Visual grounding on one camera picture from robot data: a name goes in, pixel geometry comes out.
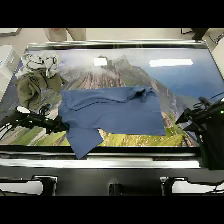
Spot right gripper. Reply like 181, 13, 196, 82
175, 107, 203, 134

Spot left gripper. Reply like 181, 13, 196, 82
46, 117, 70, 135

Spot blue T-shirt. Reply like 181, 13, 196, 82
57, 85, 168, 160

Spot olive green garment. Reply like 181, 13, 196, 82
13, 71, 68, 112

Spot white patterned garment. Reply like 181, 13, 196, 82
15, 52, 63, 80

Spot person's legs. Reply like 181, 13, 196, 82
43, 27, 87, 43

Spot silver frame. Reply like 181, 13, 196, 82
0, 39, 224, 197

